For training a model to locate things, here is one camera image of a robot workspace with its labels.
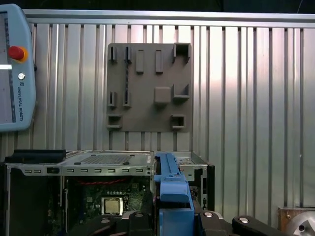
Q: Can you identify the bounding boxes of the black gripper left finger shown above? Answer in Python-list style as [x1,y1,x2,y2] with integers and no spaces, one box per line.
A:
[72,191,156,236]

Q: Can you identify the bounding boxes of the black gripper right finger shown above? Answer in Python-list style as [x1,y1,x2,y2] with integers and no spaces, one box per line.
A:
[189,186,284,236]

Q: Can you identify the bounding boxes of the hard disk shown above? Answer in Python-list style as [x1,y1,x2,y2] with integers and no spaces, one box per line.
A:
[154,152,197,236]

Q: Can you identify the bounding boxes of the green motherboard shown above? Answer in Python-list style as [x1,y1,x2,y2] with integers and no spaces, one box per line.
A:
[65,176,155,222]

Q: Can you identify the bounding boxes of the silver CPU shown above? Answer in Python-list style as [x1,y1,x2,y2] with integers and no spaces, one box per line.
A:
[102,196,124,215]

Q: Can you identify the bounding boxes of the black PC case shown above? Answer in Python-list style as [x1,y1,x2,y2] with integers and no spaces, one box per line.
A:
[0,149,215,236]

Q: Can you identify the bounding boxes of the grey parts rack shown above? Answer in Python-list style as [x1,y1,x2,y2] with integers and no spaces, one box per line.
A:
[106,43,192,132]

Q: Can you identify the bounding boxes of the RAM stick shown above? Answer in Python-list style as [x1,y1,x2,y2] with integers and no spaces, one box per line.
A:
[124,46,131,106]

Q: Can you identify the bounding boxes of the pale blue teach pendant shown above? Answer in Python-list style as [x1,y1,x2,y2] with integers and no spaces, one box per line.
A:
[0,3,37,133]

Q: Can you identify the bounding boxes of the red wire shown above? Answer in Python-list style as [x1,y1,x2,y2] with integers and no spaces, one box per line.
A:
[73,177,127,185]

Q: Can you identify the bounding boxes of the brown base plate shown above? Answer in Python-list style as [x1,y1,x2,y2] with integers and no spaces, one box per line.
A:
[278,206,315,236]

